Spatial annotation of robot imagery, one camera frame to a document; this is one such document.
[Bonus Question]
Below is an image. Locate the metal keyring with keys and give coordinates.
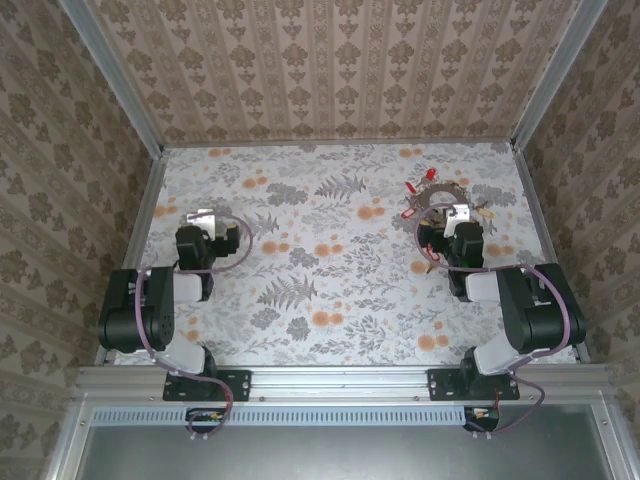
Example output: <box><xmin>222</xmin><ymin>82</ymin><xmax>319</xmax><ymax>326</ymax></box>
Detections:
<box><xmin>402</xmin><ymin>177</ymin><xmax>499</xmax><ymax>236</ymax></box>

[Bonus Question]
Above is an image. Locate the floral patterned table cover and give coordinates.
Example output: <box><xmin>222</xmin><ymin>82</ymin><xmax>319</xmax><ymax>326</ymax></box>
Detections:
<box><xmin>107</xmin><ymin>142</ymin><xmax>581</xmax><ymax>369</ymax></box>

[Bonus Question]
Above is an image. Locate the black wiring connector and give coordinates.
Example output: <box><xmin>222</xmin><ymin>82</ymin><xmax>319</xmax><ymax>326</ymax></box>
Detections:
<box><xmin>185</xmin><ymin>407</ymin><xmax>227</xmax><ymax>435</ymax></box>
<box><xmin>463</xmin><ymin>406</ymin><xmax>502</xmax><ymax>433</ymax></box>

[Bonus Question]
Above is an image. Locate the grey metal sheet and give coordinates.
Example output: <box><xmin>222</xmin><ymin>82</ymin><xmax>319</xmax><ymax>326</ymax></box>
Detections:
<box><xmin>79</xmin><ymin>424</ymin><xmax>616</xmax><ymax>480</ymax></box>

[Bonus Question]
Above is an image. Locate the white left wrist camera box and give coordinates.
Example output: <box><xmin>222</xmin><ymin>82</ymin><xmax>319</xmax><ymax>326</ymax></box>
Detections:
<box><xmin>185</xmin><ymin>209</ymin><xmax>232</xmax><ymax>240</ymax></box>

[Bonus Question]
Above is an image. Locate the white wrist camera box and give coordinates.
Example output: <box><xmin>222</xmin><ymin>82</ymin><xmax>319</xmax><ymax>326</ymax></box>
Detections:
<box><xmin>185</xmin><ymin>209</ymin><xmax>232</xmax><ymax>240</ymax></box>
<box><xmin>443</xmin><ymin>202</ymin><xmax>474</xmax><ymax>237</ymax></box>

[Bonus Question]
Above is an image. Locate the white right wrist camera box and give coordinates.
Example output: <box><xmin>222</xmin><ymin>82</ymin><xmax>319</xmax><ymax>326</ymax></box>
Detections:
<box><xmin>443</xmin><ymin>202</ymin><xmax>474</xmax><ymax>237</ymax></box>

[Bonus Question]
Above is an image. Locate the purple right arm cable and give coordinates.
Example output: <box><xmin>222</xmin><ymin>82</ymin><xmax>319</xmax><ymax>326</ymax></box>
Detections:
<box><xmin>415</xmin><ymin>202</ymin><xmax>574</xmax><ymax>436</ymax></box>

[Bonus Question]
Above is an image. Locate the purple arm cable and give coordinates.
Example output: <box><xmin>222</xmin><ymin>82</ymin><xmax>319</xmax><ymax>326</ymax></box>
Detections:
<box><xmin>415</xmin><ymin>202</ymin><xmax>574</xmax><ymax>436</ymax></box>
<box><xmin>134</xmin><ymin>210</ymin><xmax>254</xmax><ymax>437</ymax></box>

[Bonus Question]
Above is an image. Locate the aluminium table side rail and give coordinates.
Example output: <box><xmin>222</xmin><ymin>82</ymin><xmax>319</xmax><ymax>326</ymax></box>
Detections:
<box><xmin>512</xmin><ymin>144</ymin><xmax>594</xmax><ymax>364</ymax></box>
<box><xmin>94</xmin><ymin>147</ymin><xmax>169</xmax><ymax>366</ymax></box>

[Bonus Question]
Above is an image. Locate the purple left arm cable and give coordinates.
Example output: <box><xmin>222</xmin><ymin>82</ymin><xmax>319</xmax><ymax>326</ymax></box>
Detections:
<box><xmin>134</xmin><ymin>210</ymin><xmax>254</xmax><ymax>437</ymax></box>

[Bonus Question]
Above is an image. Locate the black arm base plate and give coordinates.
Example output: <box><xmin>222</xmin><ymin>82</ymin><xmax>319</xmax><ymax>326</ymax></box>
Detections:
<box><xmin>162</xmin><ymin>368</ymin><xmax>251</xmax><ymax>402</ymax></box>
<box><xmin>427</xmin><ymin>368</ymin><xmax>521</xmax><ymax>402</ymax></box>

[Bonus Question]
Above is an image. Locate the thin aluminium table rail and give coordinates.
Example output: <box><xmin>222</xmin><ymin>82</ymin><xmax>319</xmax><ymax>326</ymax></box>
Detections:
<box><xmin>162</xmin><ymin>138</ymin><xmax>516</xmax><ymax>150</ymax></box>

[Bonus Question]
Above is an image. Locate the aluminium mounting rail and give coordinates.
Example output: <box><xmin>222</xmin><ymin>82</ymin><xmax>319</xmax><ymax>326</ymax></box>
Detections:
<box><xmin>74</xmin><ymin>364</ymin><xmax>614</xmax><ymax>405</ymax></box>

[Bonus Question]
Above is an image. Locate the aluminium corner post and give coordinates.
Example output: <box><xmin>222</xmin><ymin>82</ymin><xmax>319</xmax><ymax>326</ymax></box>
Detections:
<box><xmin>509</xmin><ymin>0</ymin><xmax>611</xmax><ymax>151</ymax></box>
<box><xmin>57</xmin><ymin>0</ymin><xmax>166</xmax><ymax>156</ymax></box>

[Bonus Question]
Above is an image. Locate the white slotted cable duct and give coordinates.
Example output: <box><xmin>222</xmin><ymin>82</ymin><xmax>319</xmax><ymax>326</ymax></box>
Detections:
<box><xmin>92</xmin><ymin>405</ymin><xmax>501</xmax><ymax>427</ymax></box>

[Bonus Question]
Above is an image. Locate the aluminium frame bar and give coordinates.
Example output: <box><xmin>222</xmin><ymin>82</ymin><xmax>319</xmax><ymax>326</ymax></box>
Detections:
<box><xmin>45</xmin><ymin>399</ymin><xmax>96</xmax><ymax>480</ymax></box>
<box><xmin>592</xmin><ymin>402</ymin><xmax>639</xmax><ymax>480</ymax></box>

